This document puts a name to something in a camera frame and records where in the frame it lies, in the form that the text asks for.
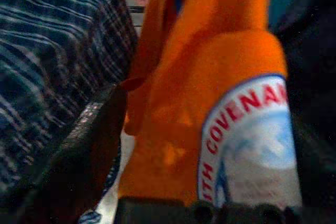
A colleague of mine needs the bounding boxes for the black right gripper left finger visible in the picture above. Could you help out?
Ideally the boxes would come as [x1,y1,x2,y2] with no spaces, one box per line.
[0,87,127,224]

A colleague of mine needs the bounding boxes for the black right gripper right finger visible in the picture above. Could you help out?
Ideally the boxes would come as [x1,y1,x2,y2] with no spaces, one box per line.
[290,95,336,224]

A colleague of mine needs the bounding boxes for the blue plaid shirt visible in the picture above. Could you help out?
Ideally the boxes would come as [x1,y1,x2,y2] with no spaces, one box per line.
[0,0,140,193]

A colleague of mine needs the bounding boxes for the orange printed t-shirt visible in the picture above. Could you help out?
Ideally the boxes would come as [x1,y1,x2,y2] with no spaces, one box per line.
[118,0,302,209]

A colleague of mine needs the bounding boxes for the dark navy garment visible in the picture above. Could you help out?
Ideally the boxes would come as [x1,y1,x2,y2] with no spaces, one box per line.
[270,0,336,99]

